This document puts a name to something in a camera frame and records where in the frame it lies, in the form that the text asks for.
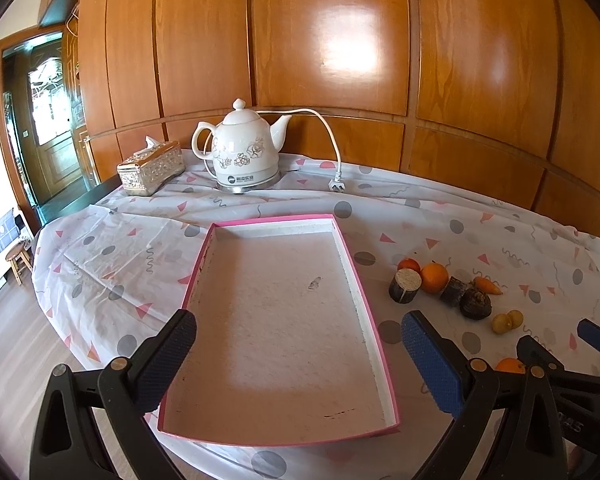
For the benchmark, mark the ornate tissue box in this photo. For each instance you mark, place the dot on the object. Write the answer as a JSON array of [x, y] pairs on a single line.
[[146, 170]]

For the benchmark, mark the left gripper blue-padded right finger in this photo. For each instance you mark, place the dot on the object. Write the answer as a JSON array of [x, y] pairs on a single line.
[[528, 443]]

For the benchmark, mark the yellow lemon half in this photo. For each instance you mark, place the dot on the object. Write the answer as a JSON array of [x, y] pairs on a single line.
[[501, 324], [516, 318]]

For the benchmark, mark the red tomato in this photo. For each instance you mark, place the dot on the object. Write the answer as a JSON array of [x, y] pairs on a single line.
[[409, 264]]

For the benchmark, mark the small orange carrot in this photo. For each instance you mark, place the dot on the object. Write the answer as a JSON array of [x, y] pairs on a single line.
[[486, 286]]

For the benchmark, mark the large orange fruit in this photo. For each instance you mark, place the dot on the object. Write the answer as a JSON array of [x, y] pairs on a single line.
[[434, 278]]

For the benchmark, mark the small orange tangerine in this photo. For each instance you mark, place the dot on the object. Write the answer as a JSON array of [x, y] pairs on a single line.
[[511, 365]]

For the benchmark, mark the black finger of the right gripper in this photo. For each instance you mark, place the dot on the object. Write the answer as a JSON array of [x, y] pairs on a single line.
[[576, 395]]

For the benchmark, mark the small wooden stool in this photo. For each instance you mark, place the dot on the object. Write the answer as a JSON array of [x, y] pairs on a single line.
[[19, 259]]

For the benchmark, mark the pink shallow cardboard tray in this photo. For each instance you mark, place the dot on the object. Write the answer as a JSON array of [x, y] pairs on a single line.
[[287, 351]]

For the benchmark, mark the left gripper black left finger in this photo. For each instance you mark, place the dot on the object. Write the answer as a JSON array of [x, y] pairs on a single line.
[[67, 443]]

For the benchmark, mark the white ceramic electric kettle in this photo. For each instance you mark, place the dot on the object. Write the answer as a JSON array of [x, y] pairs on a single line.
[[243, 148]]

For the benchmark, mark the dark brown round fruit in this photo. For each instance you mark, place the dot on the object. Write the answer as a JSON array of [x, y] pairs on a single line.
[[475, 305]]

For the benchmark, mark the dark cylinder with white top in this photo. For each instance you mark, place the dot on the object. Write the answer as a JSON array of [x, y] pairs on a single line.
[[404, 286]]

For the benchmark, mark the wooden entrance door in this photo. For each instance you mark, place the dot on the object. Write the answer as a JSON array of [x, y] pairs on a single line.
[[38, 117]]

